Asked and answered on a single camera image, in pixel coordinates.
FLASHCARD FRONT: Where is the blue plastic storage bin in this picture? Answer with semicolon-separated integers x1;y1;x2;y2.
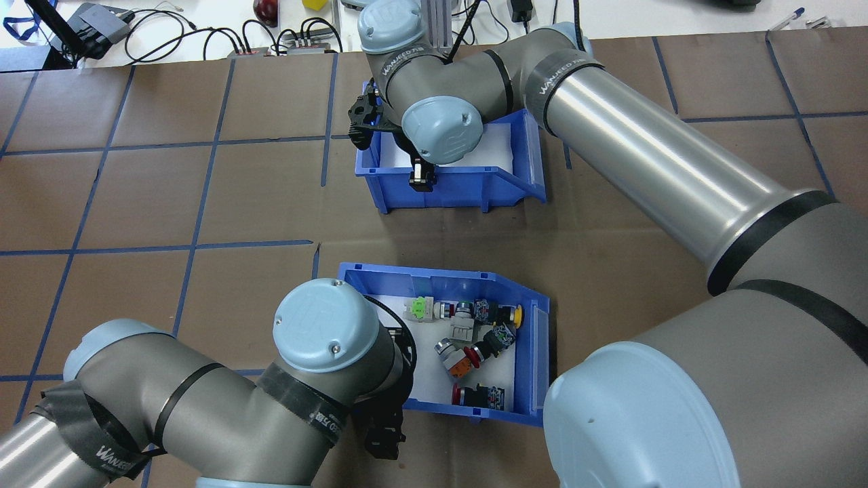
336;262;551;428
354;80;547;215

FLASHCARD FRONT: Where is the pile of push-button switches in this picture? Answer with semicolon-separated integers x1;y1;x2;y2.
383;291;519;411

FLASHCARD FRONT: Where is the silver button orange block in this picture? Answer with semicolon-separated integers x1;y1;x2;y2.
434;338;473;379

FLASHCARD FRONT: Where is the red button blue block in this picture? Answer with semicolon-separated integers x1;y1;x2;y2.
450;383;507;410

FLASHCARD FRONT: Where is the grey adapter box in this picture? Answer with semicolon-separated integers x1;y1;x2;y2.
73;2;134;48

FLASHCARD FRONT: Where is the white foam liner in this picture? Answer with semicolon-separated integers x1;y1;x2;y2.
378;122;514;171

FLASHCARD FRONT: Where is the black stand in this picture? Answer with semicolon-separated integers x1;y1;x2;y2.
26;0;85;68

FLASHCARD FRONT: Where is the blue pen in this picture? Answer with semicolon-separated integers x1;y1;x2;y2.
768;7;807;32

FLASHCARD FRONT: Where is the aluminium profile post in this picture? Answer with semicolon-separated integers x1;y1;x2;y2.
422;0;456;54

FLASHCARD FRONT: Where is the yellow push button switch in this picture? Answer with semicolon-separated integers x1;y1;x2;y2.
473;298;525;330

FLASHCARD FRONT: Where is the blue lanyard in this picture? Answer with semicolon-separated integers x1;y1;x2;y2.
3;12;38;43

